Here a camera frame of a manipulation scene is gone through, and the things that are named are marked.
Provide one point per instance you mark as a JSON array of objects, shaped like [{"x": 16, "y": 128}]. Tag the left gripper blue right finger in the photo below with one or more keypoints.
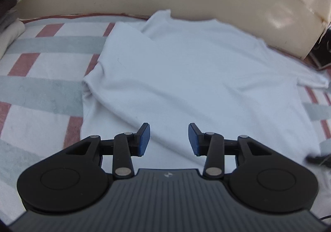
[{"x": 210, "y": 145}]

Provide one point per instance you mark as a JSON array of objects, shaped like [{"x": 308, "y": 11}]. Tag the checkered pink grey rug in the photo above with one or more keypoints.
[{"x": 42, "y": 76}]

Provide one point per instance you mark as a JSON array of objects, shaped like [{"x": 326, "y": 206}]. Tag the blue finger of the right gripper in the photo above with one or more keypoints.
[{"x": 323, "y": 160}]

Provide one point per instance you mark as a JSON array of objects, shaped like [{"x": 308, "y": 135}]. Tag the black bag with grey straps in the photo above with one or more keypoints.
[{"x": 320, "y": 53}]

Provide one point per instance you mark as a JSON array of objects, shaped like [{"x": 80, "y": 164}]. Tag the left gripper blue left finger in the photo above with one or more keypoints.
[{"x": 125, "y": 146}]

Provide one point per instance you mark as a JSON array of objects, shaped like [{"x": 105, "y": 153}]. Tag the light blue t-shirt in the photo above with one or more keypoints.
[{"x": 170, "y": 73}]

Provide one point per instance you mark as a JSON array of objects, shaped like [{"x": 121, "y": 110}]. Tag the cream folded garment at bottom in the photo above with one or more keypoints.
[{"x": 10, "y": 34}]

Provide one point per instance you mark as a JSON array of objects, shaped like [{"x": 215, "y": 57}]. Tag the dark brown folded garment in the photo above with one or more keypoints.
[{"x": 8, "y": 15}]

